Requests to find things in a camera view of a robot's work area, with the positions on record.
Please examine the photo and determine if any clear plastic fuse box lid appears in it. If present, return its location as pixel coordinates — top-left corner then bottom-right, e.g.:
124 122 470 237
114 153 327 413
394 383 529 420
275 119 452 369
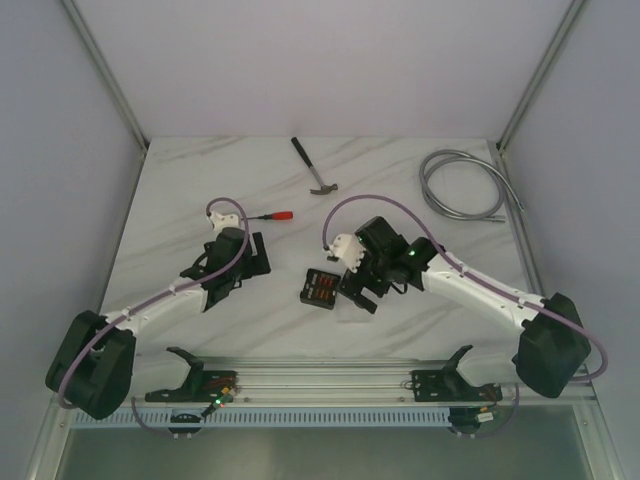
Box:
333 295 374 325

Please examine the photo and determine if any black fuse box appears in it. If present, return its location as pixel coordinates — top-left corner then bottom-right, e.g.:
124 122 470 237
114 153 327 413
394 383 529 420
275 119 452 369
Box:
299 268 342 310

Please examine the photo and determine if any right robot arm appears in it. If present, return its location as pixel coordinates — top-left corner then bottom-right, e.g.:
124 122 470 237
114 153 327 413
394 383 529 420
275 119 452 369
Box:
325 216 591 401

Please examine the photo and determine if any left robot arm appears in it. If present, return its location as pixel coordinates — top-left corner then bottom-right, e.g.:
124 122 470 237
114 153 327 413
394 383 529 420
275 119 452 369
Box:
45 227 271 420

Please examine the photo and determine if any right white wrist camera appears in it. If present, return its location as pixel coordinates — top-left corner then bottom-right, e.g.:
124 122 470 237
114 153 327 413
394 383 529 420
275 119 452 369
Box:
325 233 366 273

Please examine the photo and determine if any red handled screwdriver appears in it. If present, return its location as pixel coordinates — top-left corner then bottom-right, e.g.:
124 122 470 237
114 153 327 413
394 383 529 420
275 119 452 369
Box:
248 211 294 221

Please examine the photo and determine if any aluminium front rail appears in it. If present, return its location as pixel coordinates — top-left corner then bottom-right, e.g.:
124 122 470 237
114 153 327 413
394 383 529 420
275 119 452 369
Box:
119 357 597 405

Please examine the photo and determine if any claw hammer black handle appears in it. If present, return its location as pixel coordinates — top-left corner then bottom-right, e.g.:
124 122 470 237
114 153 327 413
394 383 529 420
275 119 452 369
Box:
291 137 339 196

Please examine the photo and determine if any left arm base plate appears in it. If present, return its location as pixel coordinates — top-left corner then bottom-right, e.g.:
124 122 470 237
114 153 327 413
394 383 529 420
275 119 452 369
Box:
144 370 237 403

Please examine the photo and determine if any coiled grey metal hose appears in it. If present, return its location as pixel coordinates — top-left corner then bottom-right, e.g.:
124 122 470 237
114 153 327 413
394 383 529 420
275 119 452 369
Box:
418 148 526 223

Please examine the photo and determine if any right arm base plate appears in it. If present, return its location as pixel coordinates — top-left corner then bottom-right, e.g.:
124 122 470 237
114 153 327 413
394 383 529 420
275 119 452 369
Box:
410 370 503 403

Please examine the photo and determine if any slotted grey cable duct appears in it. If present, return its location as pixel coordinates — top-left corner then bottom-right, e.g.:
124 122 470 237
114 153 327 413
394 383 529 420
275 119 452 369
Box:
71 406 478 430

